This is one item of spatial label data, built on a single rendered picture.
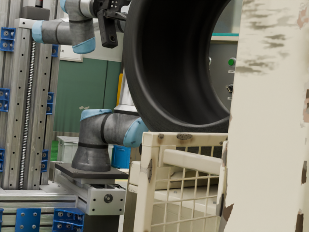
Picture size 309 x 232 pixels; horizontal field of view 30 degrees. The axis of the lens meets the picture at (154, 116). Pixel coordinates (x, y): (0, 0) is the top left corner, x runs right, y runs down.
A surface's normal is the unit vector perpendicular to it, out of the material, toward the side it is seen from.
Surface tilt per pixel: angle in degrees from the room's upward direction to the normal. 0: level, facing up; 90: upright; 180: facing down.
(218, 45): 90
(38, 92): 90
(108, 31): 67
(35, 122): 90
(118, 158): 90
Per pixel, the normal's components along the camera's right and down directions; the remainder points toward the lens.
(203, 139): 0.73, 0.11
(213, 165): -0.68, -0.03
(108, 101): 0.44, 0.09
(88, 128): -0.43, 0.04
